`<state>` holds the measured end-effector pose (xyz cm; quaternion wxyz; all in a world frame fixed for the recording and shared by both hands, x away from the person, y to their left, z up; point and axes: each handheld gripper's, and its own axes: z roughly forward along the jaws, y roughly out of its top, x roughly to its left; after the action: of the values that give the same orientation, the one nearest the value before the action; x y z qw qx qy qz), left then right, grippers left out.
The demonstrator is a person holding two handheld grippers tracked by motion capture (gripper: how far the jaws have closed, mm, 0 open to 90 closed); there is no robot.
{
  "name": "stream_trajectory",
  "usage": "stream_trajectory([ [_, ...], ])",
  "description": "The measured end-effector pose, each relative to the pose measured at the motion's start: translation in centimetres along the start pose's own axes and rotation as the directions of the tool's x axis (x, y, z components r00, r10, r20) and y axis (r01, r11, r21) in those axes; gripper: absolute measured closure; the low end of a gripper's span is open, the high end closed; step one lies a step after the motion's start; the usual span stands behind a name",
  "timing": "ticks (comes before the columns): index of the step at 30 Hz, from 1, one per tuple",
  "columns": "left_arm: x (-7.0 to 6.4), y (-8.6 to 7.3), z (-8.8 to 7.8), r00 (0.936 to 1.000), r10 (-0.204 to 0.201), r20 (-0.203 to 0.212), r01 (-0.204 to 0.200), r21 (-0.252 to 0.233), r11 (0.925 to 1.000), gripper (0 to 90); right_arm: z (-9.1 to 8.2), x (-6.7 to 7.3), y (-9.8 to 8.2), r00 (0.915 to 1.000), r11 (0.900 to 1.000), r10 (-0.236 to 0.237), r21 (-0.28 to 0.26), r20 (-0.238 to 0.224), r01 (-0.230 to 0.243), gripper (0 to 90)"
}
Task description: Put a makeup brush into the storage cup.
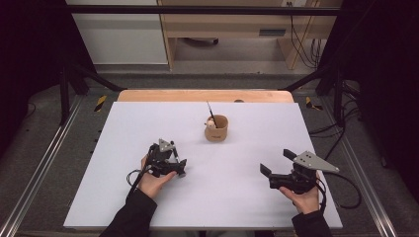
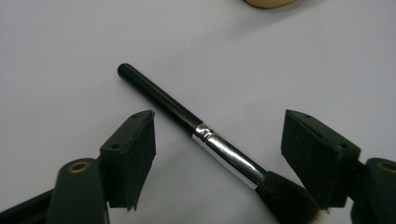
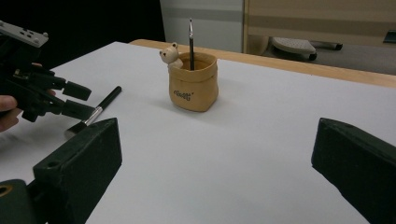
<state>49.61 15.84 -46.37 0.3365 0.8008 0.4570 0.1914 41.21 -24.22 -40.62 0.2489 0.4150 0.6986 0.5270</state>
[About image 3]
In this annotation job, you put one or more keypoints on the black curtain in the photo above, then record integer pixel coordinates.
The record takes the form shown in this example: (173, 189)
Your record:
(77, 25)

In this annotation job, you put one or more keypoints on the white cabinet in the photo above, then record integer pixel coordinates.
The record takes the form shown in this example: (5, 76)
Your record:
(205, 28)

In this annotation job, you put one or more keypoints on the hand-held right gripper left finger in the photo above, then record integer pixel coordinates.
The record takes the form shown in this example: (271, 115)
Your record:
(81, 168)

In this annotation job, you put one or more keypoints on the white table sheet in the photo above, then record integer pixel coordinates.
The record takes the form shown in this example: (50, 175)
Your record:
(233, 155)

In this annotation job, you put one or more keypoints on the brown bear brush holder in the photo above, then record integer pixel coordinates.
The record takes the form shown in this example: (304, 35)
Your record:
(193, 90)

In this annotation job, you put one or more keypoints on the thin black makeup brush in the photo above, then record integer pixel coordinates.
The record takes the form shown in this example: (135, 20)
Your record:
(191, 46)

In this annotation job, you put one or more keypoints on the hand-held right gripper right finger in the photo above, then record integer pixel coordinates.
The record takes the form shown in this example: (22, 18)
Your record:
(358, 168)

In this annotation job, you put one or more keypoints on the light wooden desk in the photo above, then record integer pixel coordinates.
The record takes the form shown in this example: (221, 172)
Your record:
(327, 18)

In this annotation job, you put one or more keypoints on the thick black makeup brush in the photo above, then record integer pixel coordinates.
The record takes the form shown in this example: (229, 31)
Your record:
(106, 101)

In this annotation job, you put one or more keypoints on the office chair base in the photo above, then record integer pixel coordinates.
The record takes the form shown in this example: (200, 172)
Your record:
(295, 46)

